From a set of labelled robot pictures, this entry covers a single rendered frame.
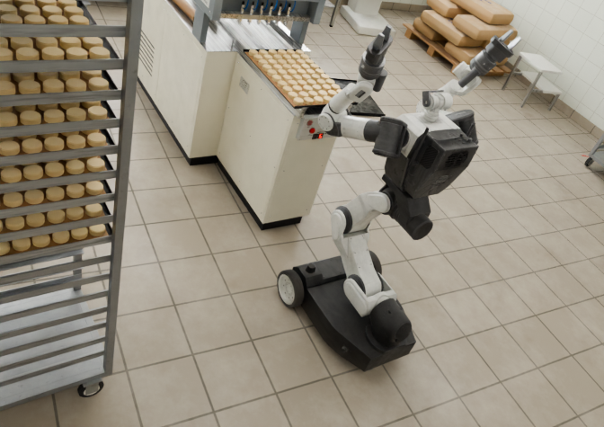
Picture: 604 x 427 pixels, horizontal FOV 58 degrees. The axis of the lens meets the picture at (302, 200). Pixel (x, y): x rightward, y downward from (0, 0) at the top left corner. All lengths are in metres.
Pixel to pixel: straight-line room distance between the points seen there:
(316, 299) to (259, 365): 0.43
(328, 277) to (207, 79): 1.36
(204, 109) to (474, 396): 2.22
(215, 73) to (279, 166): 0.72
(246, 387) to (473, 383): 1.20
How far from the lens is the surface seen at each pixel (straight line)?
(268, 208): 3.19
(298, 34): 3.67
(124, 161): 1.67
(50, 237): 1.93
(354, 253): 2.78
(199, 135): 3.57
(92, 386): 2.49
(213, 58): 3.31
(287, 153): 2.97
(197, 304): 2.88
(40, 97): 1.53
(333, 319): 2.78
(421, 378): 3.00
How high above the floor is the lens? 2.21
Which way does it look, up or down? 37 degrees down
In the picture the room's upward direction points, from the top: 19 degrees clockwise
